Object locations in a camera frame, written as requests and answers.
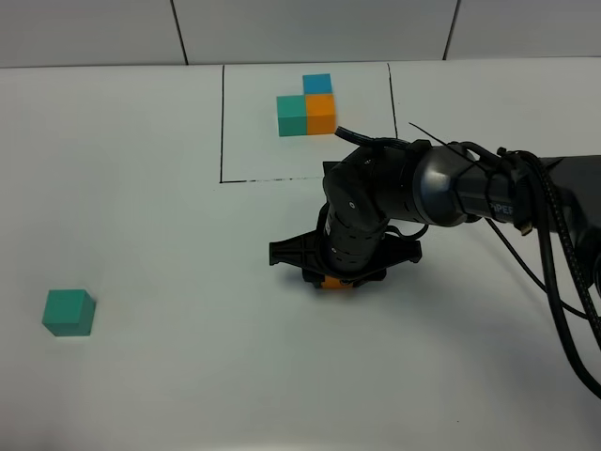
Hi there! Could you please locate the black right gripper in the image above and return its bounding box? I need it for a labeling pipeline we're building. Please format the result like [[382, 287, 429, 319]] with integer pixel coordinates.
[[270, 231, 422, 289]]

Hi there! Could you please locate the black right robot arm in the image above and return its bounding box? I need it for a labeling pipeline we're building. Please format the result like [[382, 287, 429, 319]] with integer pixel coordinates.
[[269, 128, 537, 286]]

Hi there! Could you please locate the template orange cube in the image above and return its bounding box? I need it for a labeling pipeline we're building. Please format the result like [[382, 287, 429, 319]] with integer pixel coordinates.
[[305, 93, 337, 135]]

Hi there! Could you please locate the template green cube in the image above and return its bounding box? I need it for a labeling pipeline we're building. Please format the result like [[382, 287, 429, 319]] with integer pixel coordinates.
[[276, 95, 307, 137]]

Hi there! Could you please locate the template blue cube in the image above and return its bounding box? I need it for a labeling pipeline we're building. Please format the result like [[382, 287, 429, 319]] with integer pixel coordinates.
[[302, 73, 332, 96]]

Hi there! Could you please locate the black braided cable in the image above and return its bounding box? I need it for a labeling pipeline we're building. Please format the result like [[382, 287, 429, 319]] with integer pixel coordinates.
[[497, 146, 601, 400]]

